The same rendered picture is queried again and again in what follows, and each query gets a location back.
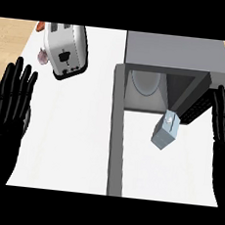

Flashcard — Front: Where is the orange vegetable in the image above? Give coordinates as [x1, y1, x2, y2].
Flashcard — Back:
[35, 21, 46, 33]

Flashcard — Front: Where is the white toaster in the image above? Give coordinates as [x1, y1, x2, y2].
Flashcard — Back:
[38, 21, 93, 84]

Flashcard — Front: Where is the pale pink garlic bulb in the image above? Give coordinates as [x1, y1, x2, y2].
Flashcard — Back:
[36, 47, 51, 67]

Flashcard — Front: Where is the pale blue milk carton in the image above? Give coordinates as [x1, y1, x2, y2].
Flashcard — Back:
[149, 107, 181, 153]

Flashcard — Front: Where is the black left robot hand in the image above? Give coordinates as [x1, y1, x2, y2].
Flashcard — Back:
[0, 54, 40, 188]

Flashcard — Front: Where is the grey microwave door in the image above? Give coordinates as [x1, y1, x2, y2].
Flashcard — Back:
[101, 63, 137, 198]

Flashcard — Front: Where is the grey microwave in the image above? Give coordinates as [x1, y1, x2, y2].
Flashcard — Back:
[118, 29, 225, 130]

